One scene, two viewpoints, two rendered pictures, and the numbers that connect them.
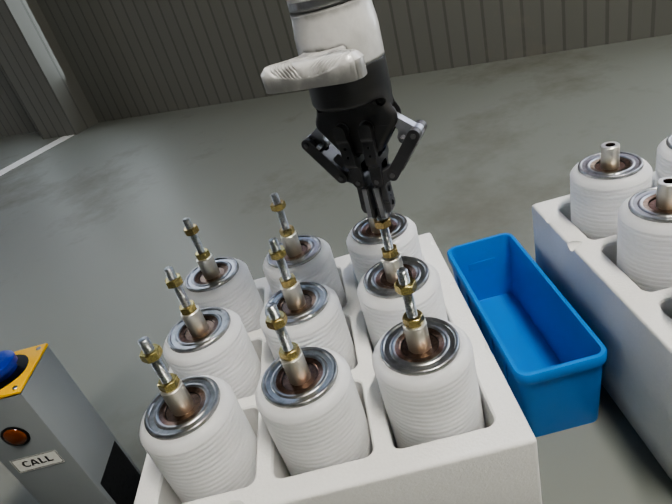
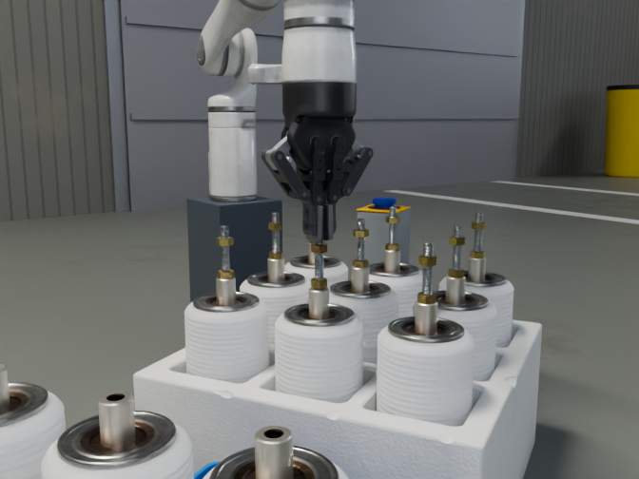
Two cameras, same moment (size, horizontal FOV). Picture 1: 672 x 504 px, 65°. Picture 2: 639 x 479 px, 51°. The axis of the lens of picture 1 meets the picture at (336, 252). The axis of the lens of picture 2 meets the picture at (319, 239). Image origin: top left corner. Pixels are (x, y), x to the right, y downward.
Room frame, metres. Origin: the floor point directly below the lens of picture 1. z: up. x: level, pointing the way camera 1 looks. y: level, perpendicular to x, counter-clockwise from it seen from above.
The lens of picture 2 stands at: (0.74, -0.70, 0.46)
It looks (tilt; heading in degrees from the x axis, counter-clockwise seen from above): 10 degrees down; 112
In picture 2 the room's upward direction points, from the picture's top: straight up
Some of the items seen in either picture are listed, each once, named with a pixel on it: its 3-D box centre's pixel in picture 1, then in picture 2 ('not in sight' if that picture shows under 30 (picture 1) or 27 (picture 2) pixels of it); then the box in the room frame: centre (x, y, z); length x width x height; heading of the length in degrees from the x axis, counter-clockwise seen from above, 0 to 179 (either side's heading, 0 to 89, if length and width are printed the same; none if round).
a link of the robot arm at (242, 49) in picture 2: not in sight; (231, 73); (0.10, 0.47, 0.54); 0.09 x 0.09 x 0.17; 48
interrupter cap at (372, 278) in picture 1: (396, 277); (319, 315); (0.49, -0.06, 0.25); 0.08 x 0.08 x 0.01
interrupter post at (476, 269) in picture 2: (208, 266); (476, 269); (0.62, 0.17, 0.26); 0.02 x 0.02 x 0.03
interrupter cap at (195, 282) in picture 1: (212, 274); (476, 279); (0.62, 0.17, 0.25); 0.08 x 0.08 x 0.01
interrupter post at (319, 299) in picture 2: (393, 267); (319, 303); (0.49, -0.06, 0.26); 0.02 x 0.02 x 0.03
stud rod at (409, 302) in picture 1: (409, 303); (224, 258); (0.37, -0.05, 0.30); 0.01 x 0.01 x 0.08
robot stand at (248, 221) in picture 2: not in sight; (235, 272); (0.10, 0.47, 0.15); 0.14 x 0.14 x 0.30; 59
